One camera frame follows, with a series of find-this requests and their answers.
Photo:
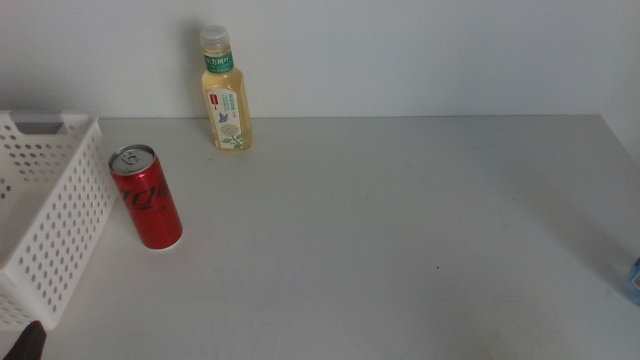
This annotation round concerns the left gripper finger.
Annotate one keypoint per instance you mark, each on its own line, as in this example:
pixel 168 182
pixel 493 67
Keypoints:
pixel 30 345

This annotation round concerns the red cola can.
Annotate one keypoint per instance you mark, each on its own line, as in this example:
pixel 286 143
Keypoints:
pixel 150 210

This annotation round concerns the yellow tea bottle green label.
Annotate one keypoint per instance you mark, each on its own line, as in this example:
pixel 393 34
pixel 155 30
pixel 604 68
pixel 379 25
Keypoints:
pixel 227 110

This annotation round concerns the small water bottle blue cap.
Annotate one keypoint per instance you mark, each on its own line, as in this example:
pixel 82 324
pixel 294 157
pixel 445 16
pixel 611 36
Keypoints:
pixel 635 282

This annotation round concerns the white perforated plastic basket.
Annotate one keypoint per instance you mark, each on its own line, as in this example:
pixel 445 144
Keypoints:
pixel 80 122

